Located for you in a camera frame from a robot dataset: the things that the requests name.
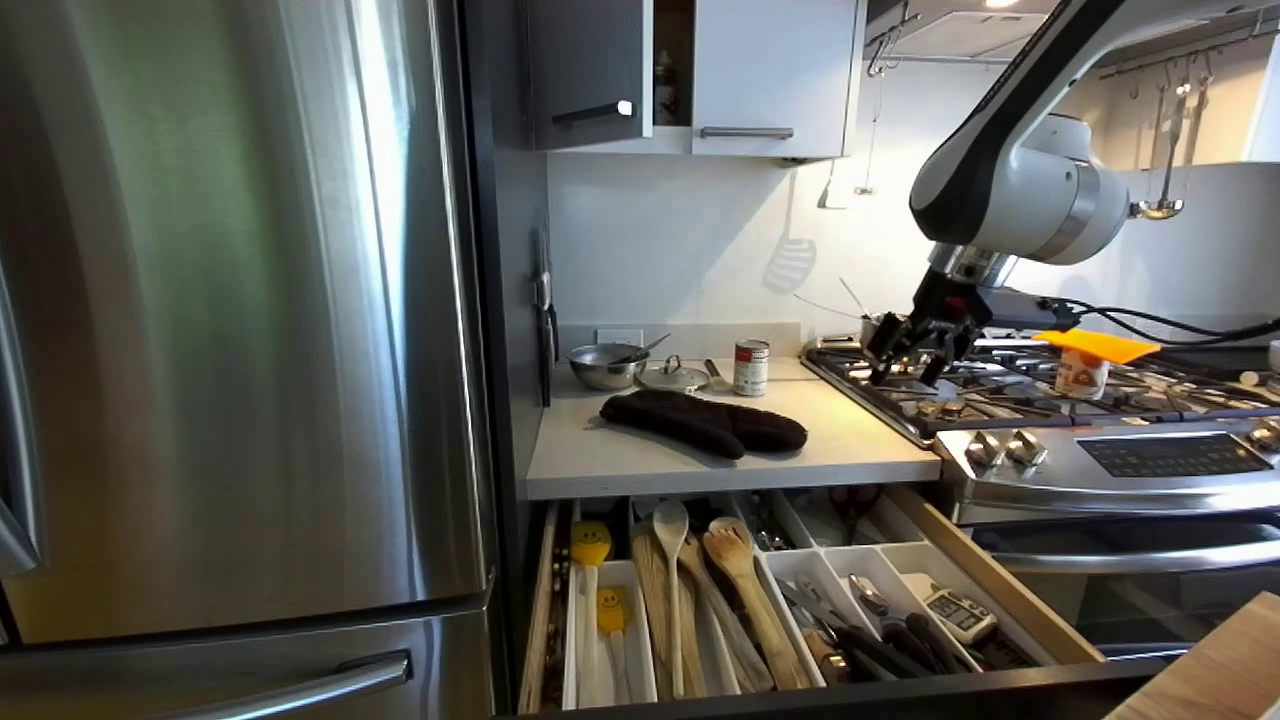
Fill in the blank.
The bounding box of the stainless steel refrigerator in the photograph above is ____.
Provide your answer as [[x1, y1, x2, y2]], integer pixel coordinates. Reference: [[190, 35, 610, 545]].
[[0, 0, 553, 720]]

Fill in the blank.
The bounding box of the yellow handled brush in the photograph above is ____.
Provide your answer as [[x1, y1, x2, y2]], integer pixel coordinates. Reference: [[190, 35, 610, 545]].
[[566, 521, 619, 711]]

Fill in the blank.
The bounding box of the red and white tin can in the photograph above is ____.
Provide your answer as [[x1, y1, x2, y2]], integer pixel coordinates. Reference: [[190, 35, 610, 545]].
[[731, 337, 777, 403]]

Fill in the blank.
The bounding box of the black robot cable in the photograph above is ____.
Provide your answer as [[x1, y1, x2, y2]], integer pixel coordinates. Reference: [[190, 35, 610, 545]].
[[1037, 293, 1280, 354]]

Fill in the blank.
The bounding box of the white cutlery organizer tray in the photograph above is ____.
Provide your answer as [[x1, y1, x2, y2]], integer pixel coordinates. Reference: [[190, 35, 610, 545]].
[[554, 491, 1063, 711]]

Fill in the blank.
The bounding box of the white upper wall cabinet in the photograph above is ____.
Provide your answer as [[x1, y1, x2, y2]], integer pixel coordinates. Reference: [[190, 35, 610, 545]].
[[511, 0, 864, 165]]

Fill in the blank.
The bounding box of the steel bowl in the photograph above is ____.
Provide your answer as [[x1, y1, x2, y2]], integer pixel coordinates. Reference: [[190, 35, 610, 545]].
[[565, 337, 658, 397]]

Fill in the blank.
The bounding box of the large wooden spoon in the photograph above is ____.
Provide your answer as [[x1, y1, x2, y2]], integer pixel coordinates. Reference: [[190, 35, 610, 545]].
[[698, 513, 821, 696]]

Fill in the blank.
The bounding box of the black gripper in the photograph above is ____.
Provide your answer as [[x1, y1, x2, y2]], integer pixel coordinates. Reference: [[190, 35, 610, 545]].
[[864, 268, 999, 394]]

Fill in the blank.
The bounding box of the glass pot lid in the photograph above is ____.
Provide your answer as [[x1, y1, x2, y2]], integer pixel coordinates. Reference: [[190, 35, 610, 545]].
[[637, 354, 713, 402]]

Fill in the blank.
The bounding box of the white digital kitchen timer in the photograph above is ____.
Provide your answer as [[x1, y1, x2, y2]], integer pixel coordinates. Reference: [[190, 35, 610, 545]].
[[924, 588, 1004, 648]]

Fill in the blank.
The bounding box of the steel stove knob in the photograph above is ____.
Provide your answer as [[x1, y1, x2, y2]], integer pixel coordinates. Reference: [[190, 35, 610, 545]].
[[1004, 423, 1048, 474], [962, 423, 1006, 474]]

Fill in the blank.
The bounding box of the small wooden spoon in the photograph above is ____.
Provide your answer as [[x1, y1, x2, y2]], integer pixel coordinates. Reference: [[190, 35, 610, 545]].
[[646, 498, 698, 699]]

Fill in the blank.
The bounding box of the black plastic utensil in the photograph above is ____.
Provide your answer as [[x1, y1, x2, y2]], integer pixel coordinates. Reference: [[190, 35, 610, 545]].
[[879, 605, 979, 681]]

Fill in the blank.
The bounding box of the steel range hood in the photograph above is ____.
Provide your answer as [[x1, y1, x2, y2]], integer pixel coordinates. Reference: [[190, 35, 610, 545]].
[[864, 0, 1070, 66]]

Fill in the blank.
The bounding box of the metal hook rail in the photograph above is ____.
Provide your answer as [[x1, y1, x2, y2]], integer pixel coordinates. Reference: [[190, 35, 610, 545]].
[[1091, 23, 1280, 96]]

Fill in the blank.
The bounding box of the open wooden kitchen drawer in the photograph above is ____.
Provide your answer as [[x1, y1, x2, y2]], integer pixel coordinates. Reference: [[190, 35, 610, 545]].
[[511, 486, 1167, 720]]

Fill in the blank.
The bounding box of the white slotted turner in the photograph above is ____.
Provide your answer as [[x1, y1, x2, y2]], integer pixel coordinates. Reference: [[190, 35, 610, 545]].
[[759, 169, 821, 300]]

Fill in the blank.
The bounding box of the black oven mitt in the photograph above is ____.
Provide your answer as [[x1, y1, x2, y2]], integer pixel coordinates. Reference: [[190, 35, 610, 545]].
[[596, 386, 813, 465]]

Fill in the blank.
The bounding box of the stainless steel gas stove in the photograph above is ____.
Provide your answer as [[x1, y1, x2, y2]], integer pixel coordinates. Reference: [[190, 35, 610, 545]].
[[794, 321, 1280, 661]]

